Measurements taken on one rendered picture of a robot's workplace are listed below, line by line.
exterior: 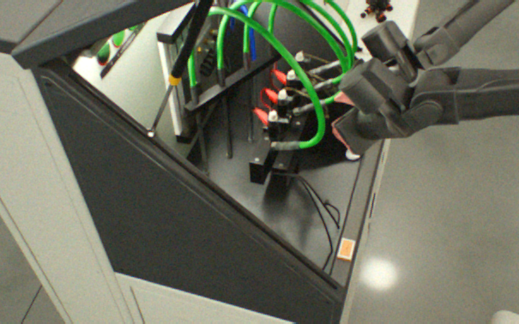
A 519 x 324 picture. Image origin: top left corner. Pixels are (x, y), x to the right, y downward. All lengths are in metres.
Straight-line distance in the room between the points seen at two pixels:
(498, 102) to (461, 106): 0.05
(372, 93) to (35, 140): 0.67
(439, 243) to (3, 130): 1.85
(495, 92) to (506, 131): 2.30
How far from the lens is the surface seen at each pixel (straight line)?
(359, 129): 0.95
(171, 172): 1.07
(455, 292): 2.45
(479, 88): 0.82
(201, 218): 1.15
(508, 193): 2.83
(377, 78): 0.84
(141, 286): 1.52
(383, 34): 1.12
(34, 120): 1.16
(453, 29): 1.16
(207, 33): 1.64
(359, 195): 1.42
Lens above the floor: 2.04
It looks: 47 degrees down
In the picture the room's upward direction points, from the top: 2 degrees counter-clockwise
